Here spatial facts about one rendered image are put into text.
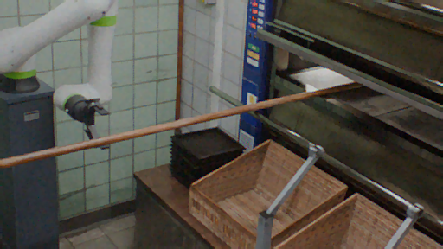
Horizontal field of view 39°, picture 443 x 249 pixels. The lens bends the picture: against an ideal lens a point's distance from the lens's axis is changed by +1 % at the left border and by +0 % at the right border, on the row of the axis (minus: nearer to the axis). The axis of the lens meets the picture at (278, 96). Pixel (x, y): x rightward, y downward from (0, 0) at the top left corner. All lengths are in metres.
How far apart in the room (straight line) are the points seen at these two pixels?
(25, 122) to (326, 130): 1.29
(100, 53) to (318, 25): 0.94
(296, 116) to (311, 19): 0.50
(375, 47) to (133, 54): 1.61
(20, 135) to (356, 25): 1.45
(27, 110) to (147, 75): 1.17
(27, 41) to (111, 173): 1.60
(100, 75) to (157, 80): 1.20
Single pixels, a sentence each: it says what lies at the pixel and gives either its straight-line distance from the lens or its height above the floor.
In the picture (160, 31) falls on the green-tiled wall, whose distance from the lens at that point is 3.68.
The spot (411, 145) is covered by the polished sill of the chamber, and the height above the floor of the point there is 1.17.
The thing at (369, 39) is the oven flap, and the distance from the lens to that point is 2.55.
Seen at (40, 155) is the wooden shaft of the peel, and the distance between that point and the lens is 2.20.
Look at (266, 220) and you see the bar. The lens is 2.31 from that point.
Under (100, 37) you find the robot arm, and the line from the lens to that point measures 2.54.
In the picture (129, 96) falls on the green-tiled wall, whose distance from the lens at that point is 3.71.
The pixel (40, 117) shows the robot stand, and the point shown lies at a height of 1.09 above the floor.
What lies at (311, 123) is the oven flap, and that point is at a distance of 2.90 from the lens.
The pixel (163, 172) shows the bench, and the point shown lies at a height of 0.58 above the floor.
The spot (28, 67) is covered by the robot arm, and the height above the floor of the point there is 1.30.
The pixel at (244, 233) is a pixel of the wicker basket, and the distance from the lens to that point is 2.65.
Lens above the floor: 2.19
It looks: 21 degrees down
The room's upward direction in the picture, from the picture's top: 6 degrees clockwise
